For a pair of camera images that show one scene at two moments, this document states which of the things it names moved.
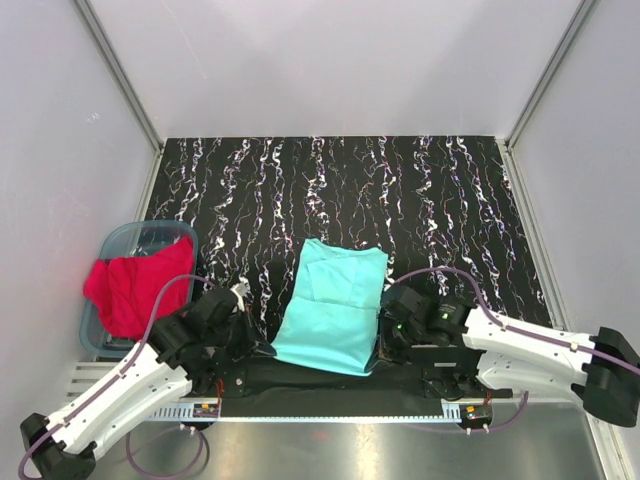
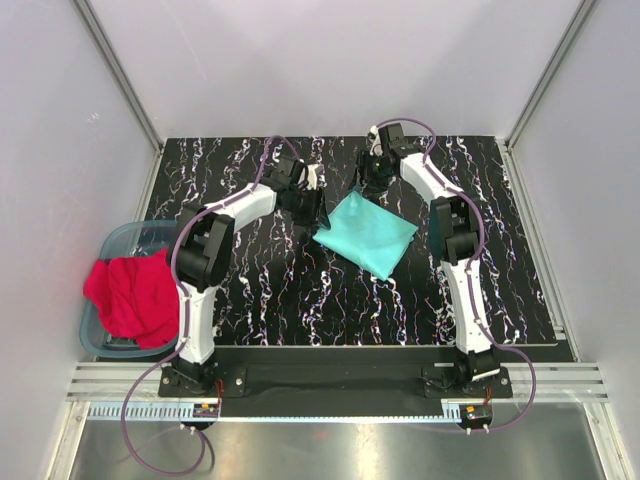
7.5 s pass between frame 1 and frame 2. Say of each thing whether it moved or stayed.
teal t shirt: moved
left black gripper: moved
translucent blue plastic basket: stayed
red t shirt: stayed
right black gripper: moved
